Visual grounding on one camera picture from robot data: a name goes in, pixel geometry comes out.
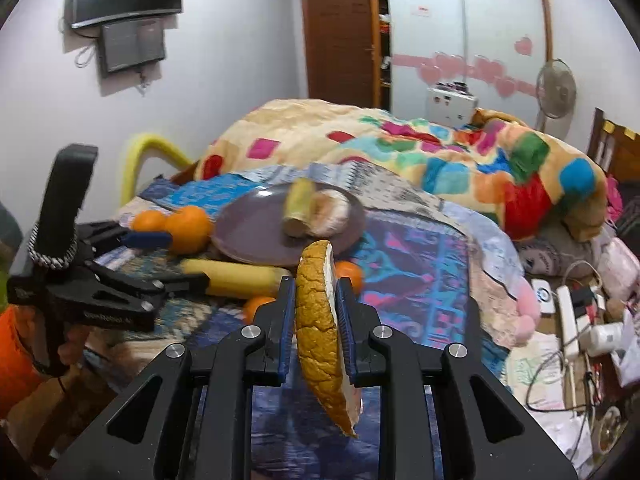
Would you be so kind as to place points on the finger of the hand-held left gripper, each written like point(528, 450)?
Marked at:
point(147, 240)
point(192, 281)

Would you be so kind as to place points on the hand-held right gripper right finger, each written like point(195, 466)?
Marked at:
point(345, 330)

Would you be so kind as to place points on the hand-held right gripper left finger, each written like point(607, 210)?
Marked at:
point(289, 340)

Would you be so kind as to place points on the purple plate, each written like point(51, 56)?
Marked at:
point(250, 232)

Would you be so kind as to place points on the person's left hand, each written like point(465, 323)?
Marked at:
point(76, 344)

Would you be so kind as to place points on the orange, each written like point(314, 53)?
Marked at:
point(350, 276)
point(149, 221)
point(257, 308)
point(189, 228)

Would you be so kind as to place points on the yellow banana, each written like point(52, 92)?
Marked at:
point(235, 279)

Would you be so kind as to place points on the blue patterned bed cloth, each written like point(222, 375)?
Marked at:
point(415, 270)

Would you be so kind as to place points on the yellow foam tube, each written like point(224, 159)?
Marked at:
point(145, 147)

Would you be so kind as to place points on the bread roll on plate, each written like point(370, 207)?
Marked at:
point(330, 212)

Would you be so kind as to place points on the yellow-green banana piece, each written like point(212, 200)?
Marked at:
point(299, 205)

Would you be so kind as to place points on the person's orange clothing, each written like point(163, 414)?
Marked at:
point(17, 355)

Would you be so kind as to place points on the pink plush toy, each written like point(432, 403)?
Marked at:
point(527, 305)

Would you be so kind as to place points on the colourful patchwork blanket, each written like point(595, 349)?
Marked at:
point(400, 145)

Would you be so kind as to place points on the small white round-button device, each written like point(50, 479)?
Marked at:
point(542, 296)

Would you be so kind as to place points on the white power strip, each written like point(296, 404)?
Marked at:
point(569, 320)

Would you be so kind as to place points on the grey plush cushion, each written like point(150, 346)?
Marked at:
point(555, 250)

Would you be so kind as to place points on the white box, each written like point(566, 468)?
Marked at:
point(450, 105)

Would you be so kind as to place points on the white jar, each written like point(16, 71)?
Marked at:
point(606, 338)

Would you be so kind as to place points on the brown wooden door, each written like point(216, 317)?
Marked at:
point(337, 30)

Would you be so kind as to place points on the pink cloth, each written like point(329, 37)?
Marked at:
point(620, 260)

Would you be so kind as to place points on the standing fan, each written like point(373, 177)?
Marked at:
point(556, 87)

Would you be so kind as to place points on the wooden headboard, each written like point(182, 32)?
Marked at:
point(612, 142)

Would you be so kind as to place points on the white wardrobe with pink hearts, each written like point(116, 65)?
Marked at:
point(465, 20)

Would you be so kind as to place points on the small wall-mounted black screen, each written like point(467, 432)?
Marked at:
point(132, 42)

